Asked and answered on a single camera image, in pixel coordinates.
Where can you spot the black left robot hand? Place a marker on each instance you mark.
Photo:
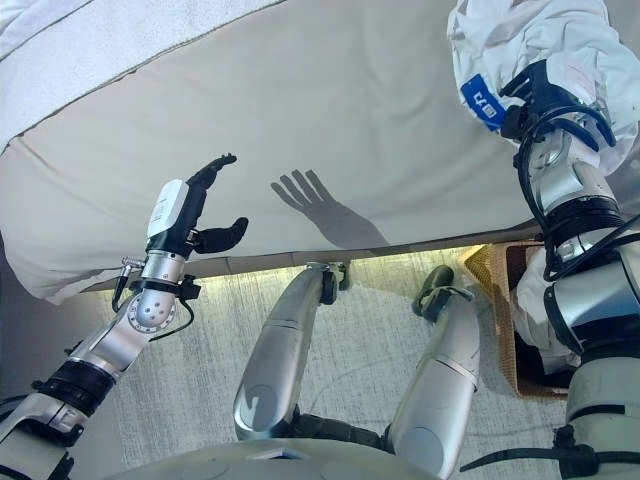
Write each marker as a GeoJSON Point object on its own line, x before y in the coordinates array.
{"type": "Point", "coordinates": [175, 215]}

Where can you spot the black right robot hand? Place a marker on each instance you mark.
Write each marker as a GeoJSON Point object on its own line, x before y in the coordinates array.
{"type": "Point", "coordinates": [535, 100]}

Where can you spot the blue paper hang tag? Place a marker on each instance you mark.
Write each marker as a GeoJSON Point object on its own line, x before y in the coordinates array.
{"type": "Point", "coordinates": [480, 102]}

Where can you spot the cream cloth garment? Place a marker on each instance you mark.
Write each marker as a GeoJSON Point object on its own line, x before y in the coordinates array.
{"type": "Point", "coordinates": [525, 30]}

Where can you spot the black knit garment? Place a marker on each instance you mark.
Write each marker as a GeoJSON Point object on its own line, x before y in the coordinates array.
{"type": "Point", "coordinates": [530, 360]}

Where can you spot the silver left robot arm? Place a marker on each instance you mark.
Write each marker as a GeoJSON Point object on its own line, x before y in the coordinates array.
{"type": "Point", "coordinates": [152, 310]}

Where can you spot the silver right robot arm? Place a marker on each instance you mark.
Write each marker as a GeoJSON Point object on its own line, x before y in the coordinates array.
{"type": "Point", "coordinates": [575, 180]}

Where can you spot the pale textured bed blanket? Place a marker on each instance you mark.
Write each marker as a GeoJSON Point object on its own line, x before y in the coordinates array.
{"type": "Point", "coordinates": [100, 50]}

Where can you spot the woven wicker basket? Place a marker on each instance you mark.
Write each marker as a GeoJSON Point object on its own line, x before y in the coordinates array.
{"type": "Point", "coordinates": [487, 280]}

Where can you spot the grey striped rug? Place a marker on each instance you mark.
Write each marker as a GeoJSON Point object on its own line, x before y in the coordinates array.
{"type": "Point", "coordinates": [200, 360]}

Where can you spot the silver left robot leg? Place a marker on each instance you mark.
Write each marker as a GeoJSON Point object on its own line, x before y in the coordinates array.
{"type": "Point", "coordinates": [285, 340]}

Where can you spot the silver robot leg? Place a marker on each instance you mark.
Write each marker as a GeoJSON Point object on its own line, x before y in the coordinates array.
{"type": "Point", "coordinates": [440, 380]}
{"type": "Point", "coordinates": [285, 340]}

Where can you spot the grey robot torso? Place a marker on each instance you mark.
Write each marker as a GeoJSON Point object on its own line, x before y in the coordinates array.
{"type": "Point", "coordinates": [250, 465]}

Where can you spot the silver right robot leg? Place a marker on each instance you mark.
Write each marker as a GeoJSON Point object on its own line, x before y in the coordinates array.
{"type": "Point", "coordinates": [440, 380]}

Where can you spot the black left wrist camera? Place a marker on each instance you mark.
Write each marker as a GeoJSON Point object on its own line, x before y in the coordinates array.
{"type": "Point", "coordinates": [190, 289]}

